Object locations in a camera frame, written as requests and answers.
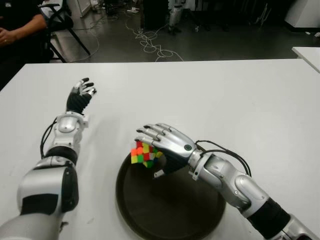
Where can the black cabinet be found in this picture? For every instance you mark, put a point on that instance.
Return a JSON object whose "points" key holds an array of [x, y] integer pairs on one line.
{"points": [[155, 13]]}

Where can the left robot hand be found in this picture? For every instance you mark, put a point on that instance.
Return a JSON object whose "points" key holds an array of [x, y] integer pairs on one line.
{"points": [[76, 101]]}

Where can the person in black shirt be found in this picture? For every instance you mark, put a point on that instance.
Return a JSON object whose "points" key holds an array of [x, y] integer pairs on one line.
{"points": [[15, 15]]}

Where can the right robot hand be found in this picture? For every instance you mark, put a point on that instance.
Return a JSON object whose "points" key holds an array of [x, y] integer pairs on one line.
{"points": [[175, 145]]}

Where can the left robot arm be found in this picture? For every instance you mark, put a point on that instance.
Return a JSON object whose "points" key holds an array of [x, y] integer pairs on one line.
{"points": [[40, 180]]}

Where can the person in white shirt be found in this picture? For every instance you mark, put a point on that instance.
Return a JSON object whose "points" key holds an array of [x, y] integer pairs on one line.
{"points": [[46, 11]]}

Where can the black office chair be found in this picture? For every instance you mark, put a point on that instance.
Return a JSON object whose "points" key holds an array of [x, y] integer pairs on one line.
{"points": [[63, 21]]}

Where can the multicoloured Rubik's cube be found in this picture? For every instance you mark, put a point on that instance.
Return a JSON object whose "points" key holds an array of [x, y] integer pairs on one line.
{"points": [[143, 153]]}

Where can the white board panel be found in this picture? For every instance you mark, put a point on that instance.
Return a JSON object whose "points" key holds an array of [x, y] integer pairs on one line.
{"points": [[86, 7]]}

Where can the dark round plate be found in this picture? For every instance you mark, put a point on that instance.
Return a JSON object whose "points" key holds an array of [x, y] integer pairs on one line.
{"points": [[175, 207]]}

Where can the white cabinet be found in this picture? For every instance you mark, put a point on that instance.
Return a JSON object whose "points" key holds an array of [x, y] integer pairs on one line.
{"points": [[305, 12]]}

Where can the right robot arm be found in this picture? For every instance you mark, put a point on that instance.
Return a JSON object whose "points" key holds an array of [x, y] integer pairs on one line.
{"points": [[240, 187]]}

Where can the white side table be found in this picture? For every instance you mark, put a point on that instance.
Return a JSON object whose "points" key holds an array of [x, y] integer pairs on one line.
{"points": [[308, 56]]}

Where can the grey folding stand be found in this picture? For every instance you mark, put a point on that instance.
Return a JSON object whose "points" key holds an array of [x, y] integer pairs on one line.
{"points": [[263, 15]]}

